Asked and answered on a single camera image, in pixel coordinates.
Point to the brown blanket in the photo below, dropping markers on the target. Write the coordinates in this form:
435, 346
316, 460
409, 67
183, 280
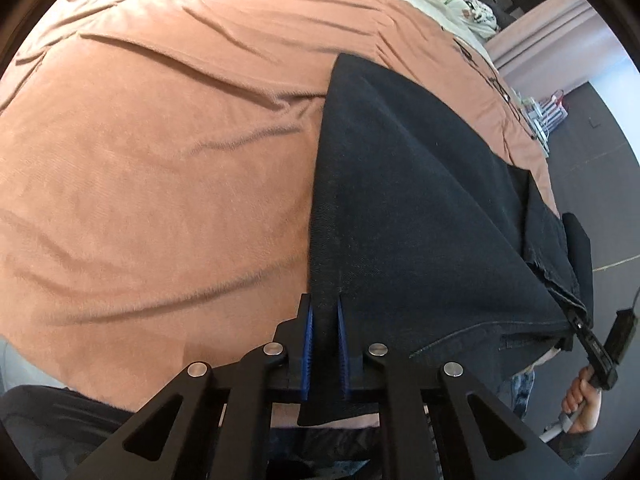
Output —
150, 160

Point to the black pants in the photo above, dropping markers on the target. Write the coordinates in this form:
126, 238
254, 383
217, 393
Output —
425, 210

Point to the blue patterned cloth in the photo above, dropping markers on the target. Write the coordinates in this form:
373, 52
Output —
522, 395

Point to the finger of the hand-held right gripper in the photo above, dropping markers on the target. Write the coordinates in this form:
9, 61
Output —
579, 327

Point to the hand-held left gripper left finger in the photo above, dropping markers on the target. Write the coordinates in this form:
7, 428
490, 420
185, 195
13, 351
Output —
307, 350

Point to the person's right hand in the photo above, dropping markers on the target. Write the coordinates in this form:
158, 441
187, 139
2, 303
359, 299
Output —
580, 400

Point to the striped gift bag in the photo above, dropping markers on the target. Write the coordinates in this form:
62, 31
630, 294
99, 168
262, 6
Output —
550, 110

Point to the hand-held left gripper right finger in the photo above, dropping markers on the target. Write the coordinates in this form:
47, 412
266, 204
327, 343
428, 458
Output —
344, 360

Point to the pink curtain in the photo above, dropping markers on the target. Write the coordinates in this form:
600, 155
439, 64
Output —
540, 35

